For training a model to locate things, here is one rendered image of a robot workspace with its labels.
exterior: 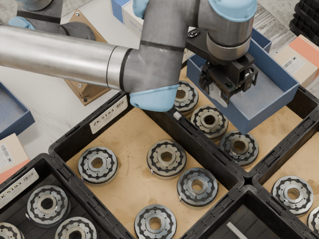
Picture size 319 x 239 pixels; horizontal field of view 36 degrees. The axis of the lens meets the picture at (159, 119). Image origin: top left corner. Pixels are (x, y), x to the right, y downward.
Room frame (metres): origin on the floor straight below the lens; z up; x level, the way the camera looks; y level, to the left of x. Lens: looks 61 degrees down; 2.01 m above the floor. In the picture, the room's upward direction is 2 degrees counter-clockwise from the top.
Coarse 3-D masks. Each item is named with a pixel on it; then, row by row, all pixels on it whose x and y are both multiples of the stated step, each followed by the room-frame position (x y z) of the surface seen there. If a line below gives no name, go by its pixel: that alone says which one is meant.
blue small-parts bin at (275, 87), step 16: (256, 48) 0.66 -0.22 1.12; (192, 64) 0.61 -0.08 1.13; (256, 64) 0.65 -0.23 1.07; (272, 64) 0.62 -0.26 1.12; (192, 80) 0.61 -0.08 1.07; (272, 80) 0.61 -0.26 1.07; (288, 80) 0.58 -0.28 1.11; (208, 96) 0.56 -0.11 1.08; (256, 96) 0.57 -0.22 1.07; (272, 96) 0.56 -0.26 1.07; (288, 96) 0.54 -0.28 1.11; (224, 112) 0.52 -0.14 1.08; (240, 112) 0.49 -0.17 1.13; (256, 112) 0.52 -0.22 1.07; (272, 112) 0.52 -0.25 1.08; (240, 128) 0.48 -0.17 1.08
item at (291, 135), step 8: (304, 88) 0.67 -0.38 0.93; (312, 96) 0.64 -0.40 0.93; (312, 112) 0.59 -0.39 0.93; (184, 120) 0.58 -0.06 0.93; (304, 120) 0.57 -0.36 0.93; (192, 128) 0.56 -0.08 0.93; (296, 128) 0.55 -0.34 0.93; (200, 136) 0.54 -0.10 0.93; (288, 136) 0.53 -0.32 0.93; (208, 144) 0.51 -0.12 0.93; (280, 144) 0.51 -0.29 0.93; (216, 152) 0.49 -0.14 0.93; (224, 152) 0.49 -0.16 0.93; (272, 152) 0.49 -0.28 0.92; (232, 160) 0.47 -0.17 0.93; (264, 160) 0.47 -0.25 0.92; (240, 168) 0.45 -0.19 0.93; (256, 168) 0.45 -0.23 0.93; (248, 176) 0.43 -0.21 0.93
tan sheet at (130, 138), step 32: (128, 128) 0.62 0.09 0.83; (160, 128) 0.62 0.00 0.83; (128, 160) 0.52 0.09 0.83; (192, 160) 0.52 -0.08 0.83; (96, 192) 0.44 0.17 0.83; (128, 192) 0.43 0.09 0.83; (160, 192) 0.43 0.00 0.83; (224, 192) 0.43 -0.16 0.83; (128, 224) 0.35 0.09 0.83; (192, 224) 0.34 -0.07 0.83
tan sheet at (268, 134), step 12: (180, 72) 0.80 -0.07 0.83; (180, 96) 0.72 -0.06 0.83; (204, 96) 0.71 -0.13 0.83; (288, 108) 0.67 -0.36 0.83; (228, 120) 0.63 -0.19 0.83; (264, 120) 0.63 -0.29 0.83; (276, 120) 0.63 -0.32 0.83; (288, 120) 0.63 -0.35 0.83; (300, 120) 0.63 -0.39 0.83; (252, 132) 0.59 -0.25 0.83; (264, 132) 0.59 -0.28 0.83; (276, 132) 0.59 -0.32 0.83; (288, 132) 0.59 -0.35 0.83; (216, 144) 0.56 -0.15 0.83; (264, 144) 0.56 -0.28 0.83; (276, 144) 0.56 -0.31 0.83
